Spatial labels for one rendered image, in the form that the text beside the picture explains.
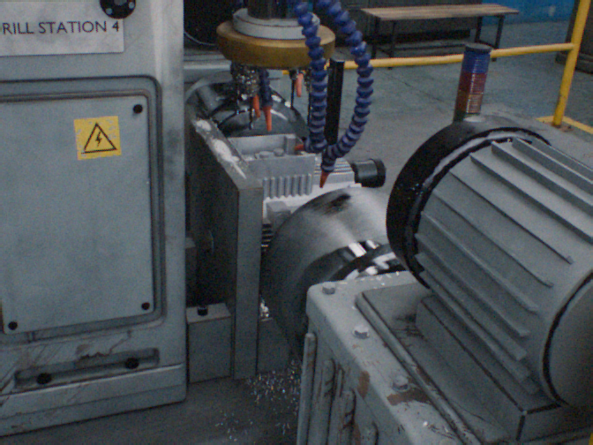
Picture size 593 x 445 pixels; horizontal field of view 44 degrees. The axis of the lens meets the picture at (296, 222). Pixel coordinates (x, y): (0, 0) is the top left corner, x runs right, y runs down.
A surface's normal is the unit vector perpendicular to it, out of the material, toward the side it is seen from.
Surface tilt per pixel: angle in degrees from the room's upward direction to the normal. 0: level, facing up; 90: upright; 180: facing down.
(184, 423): 0
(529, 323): 86
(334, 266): 39
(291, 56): 90
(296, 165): 90
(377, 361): 0
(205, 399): 0
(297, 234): 47
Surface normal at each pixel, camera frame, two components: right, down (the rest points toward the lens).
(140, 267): 0.35, 0.45
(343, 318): 0.06, -0.89
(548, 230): -0.56, -0.61
